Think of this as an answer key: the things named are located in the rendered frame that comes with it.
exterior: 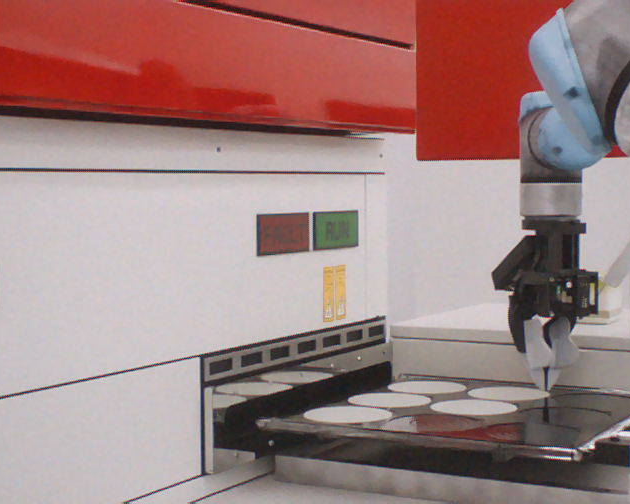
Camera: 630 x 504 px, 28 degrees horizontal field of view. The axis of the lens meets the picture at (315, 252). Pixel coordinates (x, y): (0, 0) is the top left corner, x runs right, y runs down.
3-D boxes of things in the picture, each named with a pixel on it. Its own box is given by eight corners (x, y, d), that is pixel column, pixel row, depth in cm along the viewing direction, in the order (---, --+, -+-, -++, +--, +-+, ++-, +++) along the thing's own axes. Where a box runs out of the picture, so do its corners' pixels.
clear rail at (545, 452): (252, 430, 139) (252, 417, 139) (258, 427, 140) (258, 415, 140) (582, 464, 121) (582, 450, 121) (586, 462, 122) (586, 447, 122)
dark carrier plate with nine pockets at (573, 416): (268, 424, 140) (268, 418, 140) (403, 381, 170) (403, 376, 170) (571, 454, 123) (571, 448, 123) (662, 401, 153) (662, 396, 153)
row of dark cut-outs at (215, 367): (200, 381, 136) (200, 358, 136) (382, 337, 175) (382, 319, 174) (205, 381, 136) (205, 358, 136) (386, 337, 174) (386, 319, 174)
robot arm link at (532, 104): (526, 90, 150) (513, 95, 158) (526, 183, 150) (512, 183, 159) (592, 89, 150) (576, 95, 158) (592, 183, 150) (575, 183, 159)
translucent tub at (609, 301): (555, 322, 174) (555, 273, 174) (571, 317, 181) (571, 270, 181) (610, 325, 171) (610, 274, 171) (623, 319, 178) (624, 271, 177)
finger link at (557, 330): (565, 396, 153) (565, 319, 153) (539, 388, 159) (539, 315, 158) (587, 394, 154) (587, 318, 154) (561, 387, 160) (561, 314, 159)
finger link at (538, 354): (542, 397, 152) (542, 321, 152) (517, 390, 158) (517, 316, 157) (565, 396, 153) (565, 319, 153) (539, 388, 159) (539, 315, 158)
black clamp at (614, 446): (593, 463, 124) (593, 437, 124) (600, 459, 126) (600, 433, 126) (629, 467, 122) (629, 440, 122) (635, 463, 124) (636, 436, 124)
